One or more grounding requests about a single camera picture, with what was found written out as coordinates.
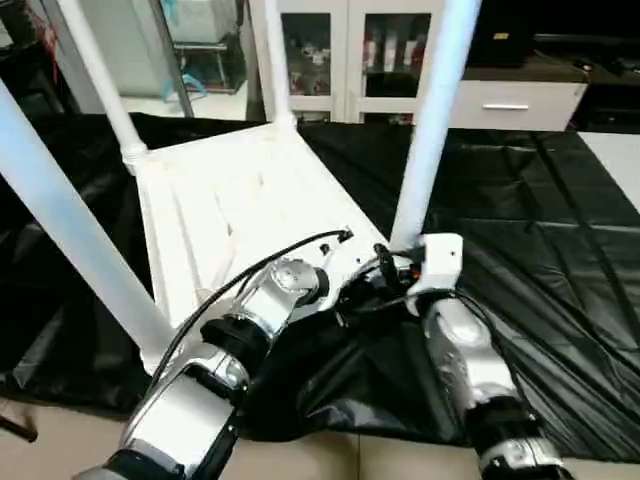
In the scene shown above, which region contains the white plastic table top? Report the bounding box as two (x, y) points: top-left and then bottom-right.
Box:
(122, 119), (396, 376)

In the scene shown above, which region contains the black work mat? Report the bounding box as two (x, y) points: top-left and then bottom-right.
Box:
(0, 112), (640, 449)

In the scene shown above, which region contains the white glass door cabinet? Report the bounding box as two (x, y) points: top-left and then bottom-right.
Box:
(247, 0), (454, 126)

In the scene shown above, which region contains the white drawer unit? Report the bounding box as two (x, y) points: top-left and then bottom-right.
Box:
(452, 79), (590, 132)

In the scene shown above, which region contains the black speaker box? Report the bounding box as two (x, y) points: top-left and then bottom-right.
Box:
(467, 0), (536, 69)

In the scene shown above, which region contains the teal plastic bag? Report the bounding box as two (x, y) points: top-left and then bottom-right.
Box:
(162, 72), (209, 99)

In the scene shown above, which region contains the black desk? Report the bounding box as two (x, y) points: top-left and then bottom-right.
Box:
(532, 32), (640, 132)

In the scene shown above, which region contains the black stand leg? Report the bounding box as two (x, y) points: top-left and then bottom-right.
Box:
(0, 412), (40, 444)

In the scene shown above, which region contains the metal framed glass panel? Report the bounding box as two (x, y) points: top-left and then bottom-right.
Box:
(37, 0), (84, 116)

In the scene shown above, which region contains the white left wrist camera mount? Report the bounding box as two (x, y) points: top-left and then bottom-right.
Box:
(317, 227), (396, 314)

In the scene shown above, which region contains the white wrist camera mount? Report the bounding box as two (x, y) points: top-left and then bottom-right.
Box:
(317, 227), (396, 314)
(407, 232), (465, 316)

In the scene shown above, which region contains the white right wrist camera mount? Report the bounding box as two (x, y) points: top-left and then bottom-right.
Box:
(407, 232), (465, 316)

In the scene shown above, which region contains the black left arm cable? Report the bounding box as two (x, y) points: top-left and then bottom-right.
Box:
(149, 227), (354, 386)

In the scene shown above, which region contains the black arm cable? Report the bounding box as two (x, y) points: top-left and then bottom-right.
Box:
(344, 242), (526, 401)
(149, 227), (354, 386)

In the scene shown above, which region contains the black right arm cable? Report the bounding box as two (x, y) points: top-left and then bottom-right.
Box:
(344, 242), (526, 401)

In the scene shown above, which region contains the glass tank with dark frame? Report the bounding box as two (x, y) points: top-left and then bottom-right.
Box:
(172, 29), (249, 99)

